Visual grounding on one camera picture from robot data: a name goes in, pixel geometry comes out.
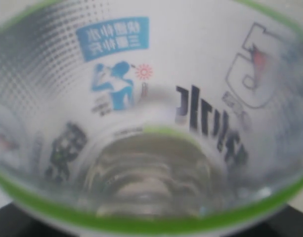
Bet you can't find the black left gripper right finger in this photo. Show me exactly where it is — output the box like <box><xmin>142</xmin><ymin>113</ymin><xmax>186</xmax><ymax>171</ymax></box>
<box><xmin>232</xmin><ymin>206</ymin><xmax>303</xmax><ymax>237</ymax></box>

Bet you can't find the clear plastic drink bottle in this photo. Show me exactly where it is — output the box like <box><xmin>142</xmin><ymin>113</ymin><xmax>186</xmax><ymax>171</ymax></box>
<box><xmin>0</xmin><ymin>0</ymin><xmax>303</xmax><ymax>237</ymax></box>

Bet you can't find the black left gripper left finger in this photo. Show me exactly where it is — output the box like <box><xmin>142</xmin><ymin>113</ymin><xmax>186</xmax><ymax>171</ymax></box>
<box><xmin>0</xmin><ymin>203</ymin><xmax>71</xmax><ymax>237</ymax></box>

